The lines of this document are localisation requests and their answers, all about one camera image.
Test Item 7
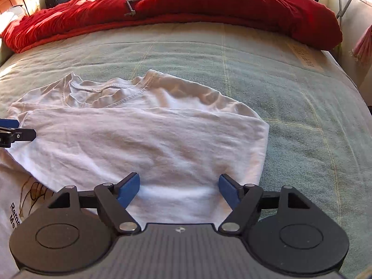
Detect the white t-shirt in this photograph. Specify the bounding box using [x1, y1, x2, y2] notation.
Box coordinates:
[1, 70, 269, 278]

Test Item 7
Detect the green plaid bed sheet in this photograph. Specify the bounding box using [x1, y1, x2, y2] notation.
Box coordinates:
[1, 23, 371, 278]

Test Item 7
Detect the red quilt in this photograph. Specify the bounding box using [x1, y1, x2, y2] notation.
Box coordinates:
[1, 0, 342, 53]

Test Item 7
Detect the pink curtain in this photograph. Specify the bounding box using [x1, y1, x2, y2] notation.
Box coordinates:
[351, 25, 372, 65]

